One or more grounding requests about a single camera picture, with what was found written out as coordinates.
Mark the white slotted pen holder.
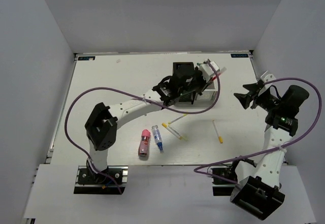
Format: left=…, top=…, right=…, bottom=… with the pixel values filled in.
left=194, top=81, right=218, bottom=103

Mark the pink glue stick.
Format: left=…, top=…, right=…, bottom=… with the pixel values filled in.
left=138, top=129, right=151, bottom=157

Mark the yellow capped white marker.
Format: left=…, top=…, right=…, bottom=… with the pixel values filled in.
left=168, top=114, right=187, bottom=125

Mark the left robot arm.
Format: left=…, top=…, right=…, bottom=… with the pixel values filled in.
left=85, top=65, right=216, bottom=183

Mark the blue correction tape pen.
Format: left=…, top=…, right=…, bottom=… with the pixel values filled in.
left=151, top=125, right=163, bottom=152

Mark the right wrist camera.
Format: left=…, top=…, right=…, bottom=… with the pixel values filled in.
left=257, top=71, right=276, bottom=89

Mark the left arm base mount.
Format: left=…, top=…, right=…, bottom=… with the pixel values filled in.
left=74, top=166, right=128, bottom=195

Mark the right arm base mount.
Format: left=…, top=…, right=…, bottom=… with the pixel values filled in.
left=207, top=164, right=237, bottom=197

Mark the blue table label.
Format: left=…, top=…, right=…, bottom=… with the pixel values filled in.
left=78, top=56, right=95, bottom=61
left=231, top=53, right=249, bottom=58

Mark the left blue table label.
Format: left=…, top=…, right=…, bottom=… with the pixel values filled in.
left=78, top=56, right=95, bottom=61

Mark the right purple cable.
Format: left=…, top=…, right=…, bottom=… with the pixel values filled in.
left=193, top=77, right=321, bottom=185

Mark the yellow white pen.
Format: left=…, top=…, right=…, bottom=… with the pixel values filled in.
left=212, top=120, right=223, bottom=144

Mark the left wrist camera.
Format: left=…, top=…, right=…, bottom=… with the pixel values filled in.
left=198, top=59, right=220, bottom=76

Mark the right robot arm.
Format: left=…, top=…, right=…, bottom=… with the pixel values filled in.
left=229, top=80, right=309, bottom=220

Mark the black slotted pen holder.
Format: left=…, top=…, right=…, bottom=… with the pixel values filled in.
left=170, top=62, right=195, bottom=104

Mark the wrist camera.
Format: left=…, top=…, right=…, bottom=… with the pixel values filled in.
left=257, top=71, right=276, bottom=89
left=198, top=59, right=220, bottom=76

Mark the right blue table label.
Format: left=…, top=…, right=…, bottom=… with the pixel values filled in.
left=231, top=53, right=249, bottom=58

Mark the red pen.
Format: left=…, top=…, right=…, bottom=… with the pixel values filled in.
left=210, top=67, right=226, bottom=81

